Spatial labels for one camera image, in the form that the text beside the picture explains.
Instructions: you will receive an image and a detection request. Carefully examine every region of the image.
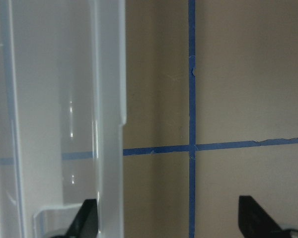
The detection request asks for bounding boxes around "clear plastic box lid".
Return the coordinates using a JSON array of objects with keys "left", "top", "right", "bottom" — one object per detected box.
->
[{"left": 0, "top": 0, "right": 126, "bottom": 238}]

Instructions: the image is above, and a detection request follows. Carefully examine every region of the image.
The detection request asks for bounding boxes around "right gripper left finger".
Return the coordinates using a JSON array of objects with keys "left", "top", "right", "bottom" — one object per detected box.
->
[{"left": 65, "top": 199, "right": 98, "bottom": 238}]

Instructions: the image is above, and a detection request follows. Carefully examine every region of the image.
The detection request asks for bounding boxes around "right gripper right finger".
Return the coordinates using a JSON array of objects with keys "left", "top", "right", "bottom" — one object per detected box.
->
[{"left": 238, "top": 195, "right": 283, "bottom": 238}]

